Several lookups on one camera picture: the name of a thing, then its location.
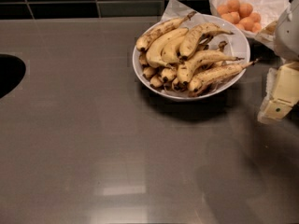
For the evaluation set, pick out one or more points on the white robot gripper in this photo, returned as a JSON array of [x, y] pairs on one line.
[[288, 34]]

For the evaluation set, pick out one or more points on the white ceramic banana bowl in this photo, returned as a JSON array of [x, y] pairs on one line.
[[237, 45]]

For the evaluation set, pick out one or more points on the small banana bottom middle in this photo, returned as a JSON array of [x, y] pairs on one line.
[[168, 74]]

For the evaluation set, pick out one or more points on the small banana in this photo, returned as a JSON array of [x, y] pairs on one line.
[[149, 72], [168, 74], [155, 82]]

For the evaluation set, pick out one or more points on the short middle yellow banana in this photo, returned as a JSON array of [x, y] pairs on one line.
[[171, 49]]

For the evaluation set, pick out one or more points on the top long spotted banana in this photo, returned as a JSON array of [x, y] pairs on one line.
[[144, 41]]

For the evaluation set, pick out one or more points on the small banana bottom left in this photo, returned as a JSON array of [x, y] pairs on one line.
[[155, 82]]

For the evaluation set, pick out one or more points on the large curved yellow banana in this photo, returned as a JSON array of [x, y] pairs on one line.
[[154, 53]]

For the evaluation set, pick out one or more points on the small banana lower left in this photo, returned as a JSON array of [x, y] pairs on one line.
[[149, 72]]

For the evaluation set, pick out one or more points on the orange fruit lower right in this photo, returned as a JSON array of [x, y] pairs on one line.
[[257, 27]]

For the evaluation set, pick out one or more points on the orange fruit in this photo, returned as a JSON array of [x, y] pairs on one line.
[[245, 10], [247, 23], [257, 27], [222, 9], [233, 5]]

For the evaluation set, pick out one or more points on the orange fruit center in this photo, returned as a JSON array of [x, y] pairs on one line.
[[247, 23]]

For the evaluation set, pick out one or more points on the orange fruit top right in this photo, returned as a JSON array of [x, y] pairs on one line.
[[245, 10]]

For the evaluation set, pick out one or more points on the orange fruit top middle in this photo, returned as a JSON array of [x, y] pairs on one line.
[[233, 5]]

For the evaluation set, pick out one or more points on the orange fruit far left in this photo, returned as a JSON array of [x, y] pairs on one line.
[[222, 9]]

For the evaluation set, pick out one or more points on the white paper under bananas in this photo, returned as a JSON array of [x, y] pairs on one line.
[[176, 9]]

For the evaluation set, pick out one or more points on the dark sink opening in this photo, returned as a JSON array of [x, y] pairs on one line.
[[12, 71]]

